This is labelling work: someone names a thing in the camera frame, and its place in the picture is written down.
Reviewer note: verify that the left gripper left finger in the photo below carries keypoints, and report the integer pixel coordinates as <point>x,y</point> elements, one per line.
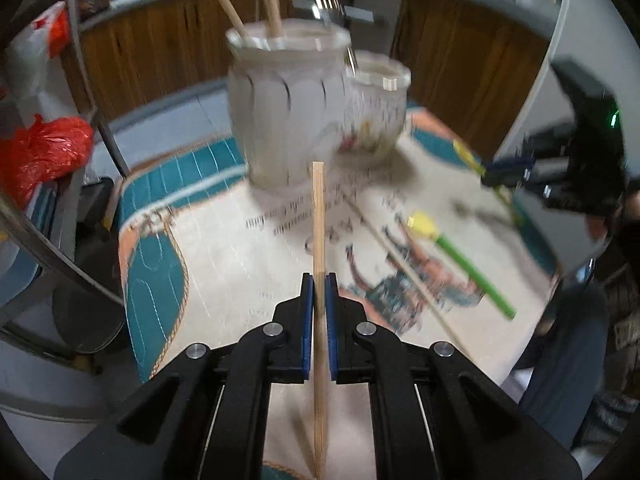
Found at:
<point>204,415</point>

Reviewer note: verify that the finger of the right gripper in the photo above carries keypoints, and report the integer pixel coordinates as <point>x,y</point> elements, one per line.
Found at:
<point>507,171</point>

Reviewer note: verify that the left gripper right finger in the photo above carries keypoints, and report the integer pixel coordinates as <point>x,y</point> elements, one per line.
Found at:
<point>434,414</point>

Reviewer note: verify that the thin wooden chopstick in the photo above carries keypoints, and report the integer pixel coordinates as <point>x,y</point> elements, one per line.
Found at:
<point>405,267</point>

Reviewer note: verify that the yellow green tulip spoon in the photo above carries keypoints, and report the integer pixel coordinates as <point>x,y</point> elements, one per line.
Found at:
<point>422,225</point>

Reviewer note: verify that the wooden chopstick gripped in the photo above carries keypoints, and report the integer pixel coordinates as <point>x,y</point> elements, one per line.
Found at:
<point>320,375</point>

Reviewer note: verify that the gold fork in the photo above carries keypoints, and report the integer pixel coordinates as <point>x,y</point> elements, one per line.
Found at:
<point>329,11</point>

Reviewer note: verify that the wooden kitchen cabinets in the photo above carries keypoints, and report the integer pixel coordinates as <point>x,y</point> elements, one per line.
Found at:
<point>471,64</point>

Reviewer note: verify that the printed horse table mat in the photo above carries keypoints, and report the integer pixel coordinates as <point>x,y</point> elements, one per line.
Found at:
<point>205,256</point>

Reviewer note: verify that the white floral cutlery jar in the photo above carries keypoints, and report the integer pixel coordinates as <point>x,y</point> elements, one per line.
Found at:
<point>377,111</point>

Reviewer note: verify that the white ceramic chopstick jar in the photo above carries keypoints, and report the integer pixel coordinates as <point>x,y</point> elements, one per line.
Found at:
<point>283,94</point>

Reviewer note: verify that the metal shelving rack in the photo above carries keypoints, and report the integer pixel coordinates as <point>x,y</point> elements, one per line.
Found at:
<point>47,233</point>

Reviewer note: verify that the red plastic bag low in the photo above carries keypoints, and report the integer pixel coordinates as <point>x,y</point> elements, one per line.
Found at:
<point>43,152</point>

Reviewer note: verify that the red plastic bag upper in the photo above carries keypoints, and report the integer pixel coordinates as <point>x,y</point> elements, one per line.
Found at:
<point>55,22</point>

